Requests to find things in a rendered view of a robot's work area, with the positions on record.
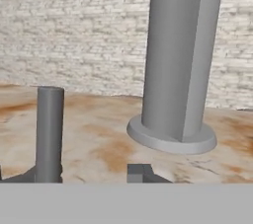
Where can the grey sink tap column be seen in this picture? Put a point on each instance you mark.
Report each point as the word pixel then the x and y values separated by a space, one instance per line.
pixel 176 70

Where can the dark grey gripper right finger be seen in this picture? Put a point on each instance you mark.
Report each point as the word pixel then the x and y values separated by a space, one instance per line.
pixel 140 173

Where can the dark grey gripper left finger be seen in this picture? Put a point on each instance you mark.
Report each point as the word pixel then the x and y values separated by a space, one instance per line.
pixel 26 177

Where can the grey tap lever rod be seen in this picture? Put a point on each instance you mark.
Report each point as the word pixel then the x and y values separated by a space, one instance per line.
pixel 49 132

